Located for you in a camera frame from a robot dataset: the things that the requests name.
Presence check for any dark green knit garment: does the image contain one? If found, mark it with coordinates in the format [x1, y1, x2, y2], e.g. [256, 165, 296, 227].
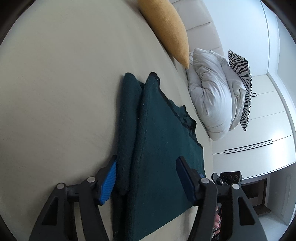
[112, 73, 205, 240]

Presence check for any person right hand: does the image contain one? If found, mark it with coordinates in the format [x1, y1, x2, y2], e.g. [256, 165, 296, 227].
[213, 204, 222, 235]

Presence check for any white wardrobe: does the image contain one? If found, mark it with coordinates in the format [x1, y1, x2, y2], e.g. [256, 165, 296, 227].
[213, 75, 295, 179]

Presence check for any white folded duvet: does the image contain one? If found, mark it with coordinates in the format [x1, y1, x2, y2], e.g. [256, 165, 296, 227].
[187, 48, 242, 141]

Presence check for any zebra pattern pillow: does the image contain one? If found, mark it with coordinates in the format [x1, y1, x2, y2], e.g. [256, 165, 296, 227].
[228, 50, 252, 132]

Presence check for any beige bed sheet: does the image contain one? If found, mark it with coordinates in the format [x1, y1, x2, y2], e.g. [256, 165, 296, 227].
[0, 0, 214, 241]

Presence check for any cream padded headboard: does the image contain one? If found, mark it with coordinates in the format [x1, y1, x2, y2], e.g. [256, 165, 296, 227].
[171, 0, 224, 56]

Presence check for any mustard yellow pillow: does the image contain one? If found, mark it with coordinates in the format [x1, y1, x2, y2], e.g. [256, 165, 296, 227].
[137, 0, 190, 69]

